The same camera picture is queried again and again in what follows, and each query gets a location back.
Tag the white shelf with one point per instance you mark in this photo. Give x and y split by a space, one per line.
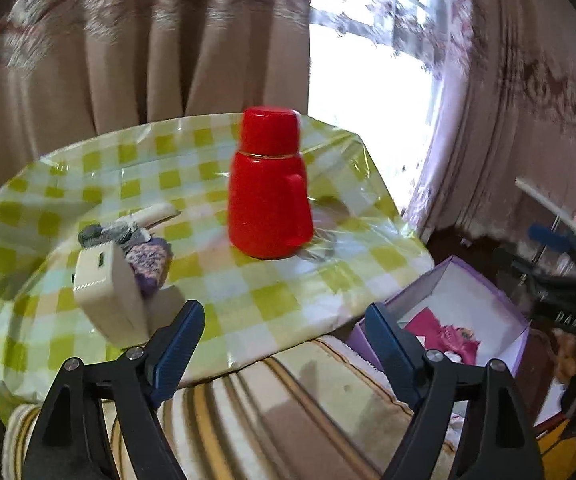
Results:
552 200

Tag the pink knitted sock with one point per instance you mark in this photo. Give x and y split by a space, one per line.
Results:
430 327

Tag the purple cardboard box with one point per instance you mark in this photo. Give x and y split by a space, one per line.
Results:
467 290

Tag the window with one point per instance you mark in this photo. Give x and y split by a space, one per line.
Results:
357 85

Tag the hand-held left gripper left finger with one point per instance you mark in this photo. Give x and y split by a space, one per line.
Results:
180 345

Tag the purple floral sock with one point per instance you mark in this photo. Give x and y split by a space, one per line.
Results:
150 260

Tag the striped cushion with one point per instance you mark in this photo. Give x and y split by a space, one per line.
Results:
293 410

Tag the yellow object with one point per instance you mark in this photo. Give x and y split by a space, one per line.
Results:
557 455

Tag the beige curtain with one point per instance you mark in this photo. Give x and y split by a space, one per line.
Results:
118 60

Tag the long white plastic object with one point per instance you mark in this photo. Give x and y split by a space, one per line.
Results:
155 212

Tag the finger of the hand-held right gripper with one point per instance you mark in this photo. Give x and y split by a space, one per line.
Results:
547 234

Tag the white plastic box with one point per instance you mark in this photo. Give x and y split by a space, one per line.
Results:
108 290

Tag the floral lace curtain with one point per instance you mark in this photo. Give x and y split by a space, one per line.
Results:
517 85

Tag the red thermos flask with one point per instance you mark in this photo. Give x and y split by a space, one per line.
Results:
268 195

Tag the yellow-green checked tablecloth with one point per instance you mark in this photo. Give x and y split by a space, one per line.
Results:
278 300

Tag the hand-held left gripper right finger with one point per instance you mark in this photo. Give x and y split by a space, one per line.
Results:
387 345

